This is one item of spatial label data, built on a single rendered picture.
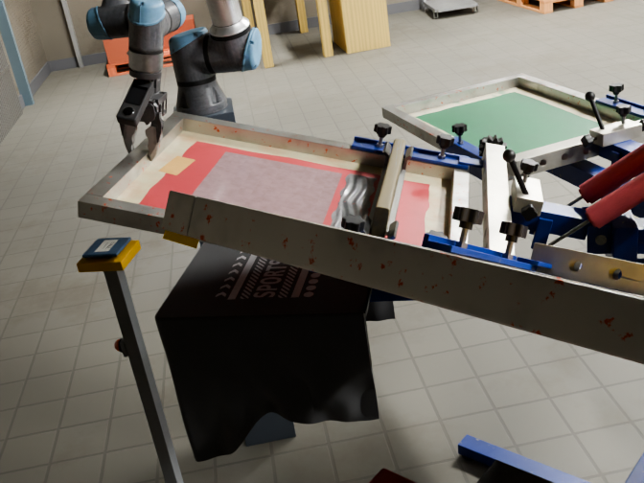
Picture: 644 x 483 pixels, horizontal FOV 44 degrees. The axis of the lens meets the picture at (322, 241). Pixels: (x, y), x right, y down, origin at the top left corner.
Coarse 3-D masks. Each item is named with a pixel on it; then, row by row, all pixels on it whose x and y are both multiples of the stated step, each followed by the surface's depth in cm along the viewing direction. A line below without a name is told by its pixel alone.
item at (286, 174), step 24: (192, 168) 187; (216, 168) 189; (240, 168) 191; (264, 168) 192; (288, 168) 194; (312, 168) 196; (336, 168) 198; (288, 192) 182; (312, 192) 184; (336, 192) 186; (408, 192) 191; (408, 216) 179
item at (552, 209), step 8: (512, 208) 171; (544, 208) 171; (552, 208) 172; (560, 208) 172; (568, 208) 173; (576, 208) 174; (512, 216) 172; (520, 216) 171; (544, 216) 170; (552, 216) 170; (560, 216) 170; (568, 216) 170; (576, 216) 170; (584, 216) 170; (528, 224) 172; (536, 224) 172; (552, 224) 171; (560, 224) 171; (568, 224) 170; (576, 224) 170; (552, 232) 172; (560, 232) 171; (576, 232) 171; (584, 232) 170; (584, 240) 171
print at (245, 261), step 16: (240, 256) 199; (256, 256) 198; (240, 272) 191; (256, 272) 190; (272, 272) 189; (288, 272) 188; (304, 272) 186; (224, 288) 185; (240, 288) 184; (256, 288) 182; (272, 288) 181; (288, 288) 180; (304, 288) 179
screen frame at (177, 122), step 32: (192, 128) 206; (224, 128) 205; (256, 128) 205; (128, 160) 178; (352, 160) 203; (384, 160) 201; (96, 192) 162; (128, 224) 158; (160, 224) 157; (448, 224) 176
